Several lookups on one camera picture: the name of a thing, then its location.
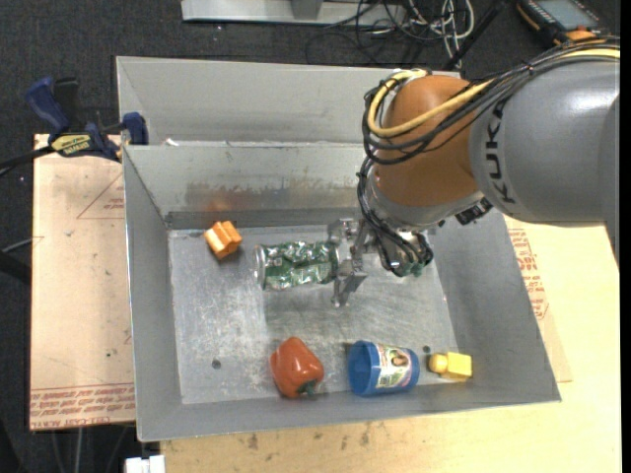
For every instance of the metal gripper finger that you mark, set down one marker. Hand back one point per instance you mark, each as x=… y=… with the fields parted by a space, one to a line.
x=341 y=228
x=346 y=279

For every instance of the crushed green can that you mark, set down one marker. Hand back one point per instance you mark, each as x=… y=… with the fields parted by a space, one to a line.
x=296 y=265

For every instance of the grey metal bin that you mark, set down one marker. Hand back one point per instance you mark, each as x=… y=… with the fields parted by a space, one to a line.
x=296 y=313

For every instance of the blue cup with label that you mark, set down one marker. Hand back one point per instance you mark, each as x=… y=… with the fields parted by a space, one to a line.
x=382 y=368

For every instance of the orange toy bell pepper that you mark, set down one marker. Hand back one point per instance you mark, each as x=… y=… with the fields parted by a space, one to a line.
x=295 y=366

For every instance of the orange and white toy block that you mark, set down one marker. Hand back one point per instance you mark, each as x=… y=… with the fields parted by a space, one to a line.
x=223 y=239

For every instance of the yellow toy figure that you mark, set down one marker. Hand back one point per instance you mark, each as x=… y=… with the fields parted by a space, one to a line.
x=451 y=365

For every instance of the brown cardboard board red print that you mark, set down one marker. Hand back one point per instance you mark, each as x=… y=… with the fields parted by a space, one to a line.
x=79 y=289

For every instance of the black cylinder on white bracket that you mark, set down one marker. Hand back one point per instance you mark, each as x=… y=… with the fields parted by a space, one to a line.
x=472 y=213

